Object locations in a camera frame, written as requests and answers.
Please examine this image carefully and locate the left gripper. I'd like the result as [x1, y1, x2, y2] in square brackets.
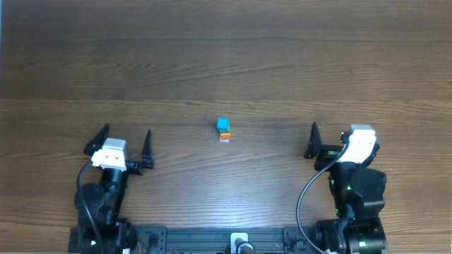
[83, 123, 155, 176]

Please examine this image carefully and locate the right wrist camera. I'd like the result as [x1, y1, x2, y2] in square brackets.
[337, 123, 377, 164]

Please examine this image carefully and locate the mounting rail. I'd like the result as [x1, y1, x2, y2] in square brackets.
[68, 225, 382, 254]

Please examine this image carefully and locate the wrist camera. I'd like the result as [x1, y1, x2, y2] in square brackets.
[90, 137, 127, 172]
[337, 123, 377, 164]

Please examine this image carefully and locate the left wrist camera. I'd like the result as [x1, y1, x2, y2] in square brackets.
[90, 137, 127, 172]

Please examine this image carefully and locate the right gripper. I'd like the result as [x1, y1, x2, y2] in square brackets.
[304, 121, 344, 172]

